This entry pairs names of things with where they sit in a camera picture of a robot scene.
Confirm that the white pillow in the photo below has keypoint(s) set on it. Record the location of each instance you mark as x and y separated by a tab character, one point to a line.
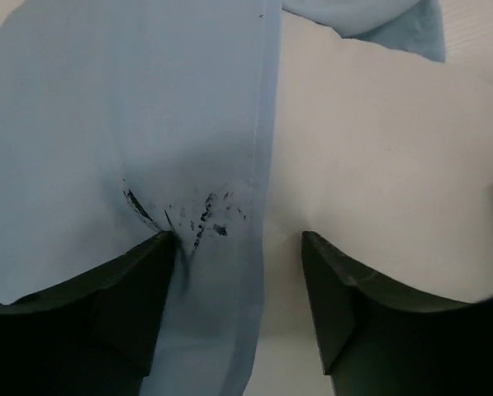
389	157

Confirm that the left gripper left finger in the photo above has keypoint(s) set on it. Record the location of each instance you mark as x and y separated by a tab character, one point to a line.
94	334

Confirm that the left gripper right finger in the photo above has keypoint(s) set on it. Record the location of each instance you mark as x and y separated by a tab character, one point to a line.
377	336

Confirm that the light blue pillowcase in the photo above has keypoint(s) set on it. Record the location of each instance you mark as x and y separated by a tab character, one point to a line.
121	119

